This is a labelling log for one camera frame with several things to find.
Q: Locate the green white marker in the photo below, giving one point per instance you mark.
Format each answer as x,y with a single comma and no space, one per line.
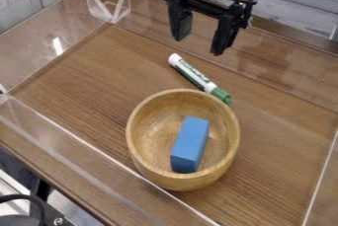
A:
198,79

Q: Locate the brown wooden bowl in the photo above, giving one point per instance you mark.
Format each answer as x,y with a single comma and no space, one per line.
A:
153,128

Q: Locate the blue rectangular block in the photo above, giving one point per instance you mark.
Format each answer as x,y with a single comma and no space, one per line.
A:
189,145

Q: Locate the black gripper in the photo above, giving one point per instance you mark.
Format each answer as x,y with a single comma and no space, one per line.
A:
238,9

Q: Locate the clear acrylic triangle bracket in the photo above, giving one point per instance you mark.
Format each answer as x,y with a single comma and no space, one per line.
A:
109,11

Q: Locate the black metal table bracket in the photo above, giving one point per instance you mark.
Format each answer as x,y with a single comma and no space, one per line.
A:
54,217

